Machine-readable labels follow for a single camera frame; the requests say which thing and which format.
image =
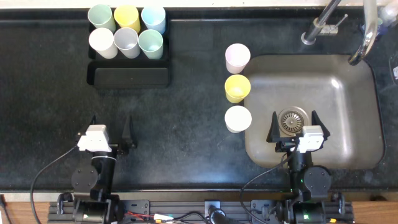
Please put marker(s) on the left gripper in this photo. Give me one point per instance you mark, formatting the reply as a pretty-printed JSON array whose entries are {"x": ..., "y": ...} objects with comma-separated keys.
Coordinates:
[{"x": 116, "y": 148}]

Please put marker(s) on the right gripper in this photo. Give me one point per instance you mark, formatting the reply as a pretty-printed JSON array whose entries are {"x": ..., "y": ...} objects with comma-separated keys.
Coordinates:
[{"x": 284, "y": 145}]

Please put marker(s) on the yellow cup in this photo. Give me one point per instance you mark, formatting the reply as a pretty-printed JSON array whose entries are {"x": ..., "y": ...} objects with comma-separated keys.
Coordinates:
[
  {"x": 237, "y": 87},
  {"x": 126, "y": 15}
]

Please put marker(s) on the pink cup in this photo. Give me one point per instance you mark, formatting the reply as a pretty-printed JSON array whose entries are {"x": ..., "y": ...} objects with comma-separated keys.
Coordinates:
[{"x": 237, "y": 56}]

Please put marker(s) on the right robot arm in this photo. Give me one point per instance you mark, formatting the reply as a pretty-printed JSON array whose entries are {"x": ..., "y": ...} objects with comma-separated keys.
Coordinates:
[{"x": 317, "y": 182}]

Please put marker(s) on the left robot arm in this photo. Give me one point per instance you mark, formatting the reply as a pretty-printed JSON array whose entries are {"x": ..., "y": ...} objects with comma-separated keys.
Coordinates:
[{"x": 102, "y": 168}]

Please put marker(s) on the steel sink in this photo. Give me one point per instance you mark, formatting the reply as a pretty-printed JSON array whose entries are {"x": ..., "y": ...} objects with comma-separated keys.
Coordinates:
[{"x": 342, "y": 109}]

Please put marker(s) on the black tray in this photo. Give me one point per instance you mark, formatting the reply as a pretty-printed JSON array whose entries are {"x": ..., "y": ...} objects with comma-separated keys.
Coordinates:
[{"x": 130, "y": 77}]

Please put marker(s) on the white cup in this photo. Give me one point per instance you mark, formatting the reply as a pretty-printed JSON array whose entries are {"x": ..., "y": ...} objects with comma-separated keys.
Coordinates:
[
  {"x": 237, "y": 118},
  {"x": 101, "y": 40}
]

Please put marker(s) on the grey cup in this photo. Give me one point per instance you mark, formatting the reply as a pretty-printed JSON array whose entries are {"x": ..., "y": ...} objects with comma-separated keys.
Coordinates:
[{"x": 126, "y": 39}]

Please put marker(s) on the green cup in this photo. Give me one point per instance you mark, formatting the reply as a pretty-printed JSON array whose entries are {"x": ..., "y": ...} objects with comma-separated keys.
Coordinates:
[
  {"x": 150, "y": 42},
  {"x": 101, "y": 15}
]

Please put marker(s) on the steel tap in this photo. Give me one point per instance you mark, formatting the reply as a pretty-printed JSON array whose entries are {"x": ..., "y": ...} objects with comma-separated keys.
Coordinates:
[{"x": 370, "y": 34}]

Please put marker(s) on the blue cup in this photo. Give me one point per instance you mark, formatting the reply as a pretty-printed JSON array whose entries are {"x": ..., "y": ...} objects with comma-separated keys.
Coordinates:
[{"x": 153, "y": 17}]

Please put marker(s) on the blue soap bottle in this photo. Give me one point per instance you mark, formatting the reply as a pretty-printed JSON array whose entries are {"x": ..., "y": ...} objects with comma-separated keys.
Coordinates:
[{"x": 388, "y": 14}]

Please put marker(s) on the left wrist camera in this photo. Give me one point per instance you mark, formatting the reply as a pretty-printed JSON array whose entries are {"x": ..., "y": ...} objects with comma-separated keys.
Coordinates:
[{"x": 94, "y": 138}]

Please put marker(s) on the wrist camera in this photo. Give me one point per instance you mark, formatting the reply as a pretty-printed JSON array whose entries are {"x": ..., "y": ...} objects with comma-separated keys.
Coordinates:
[
  {"x": 311, "y": 140},
  {"x": 94, "y": 138}
]

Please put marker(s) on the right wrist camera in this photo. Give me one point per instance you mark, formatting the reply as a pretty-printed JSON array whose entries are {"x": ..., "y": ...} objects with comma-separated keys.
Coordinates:
[{"x": 311, "y": 140}]

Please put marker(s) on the mounting rail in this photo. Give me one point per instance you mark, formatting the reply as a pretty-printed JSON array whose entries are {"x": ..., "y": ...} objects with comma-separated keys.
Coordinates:
[{"x": 180, "y": 208}]

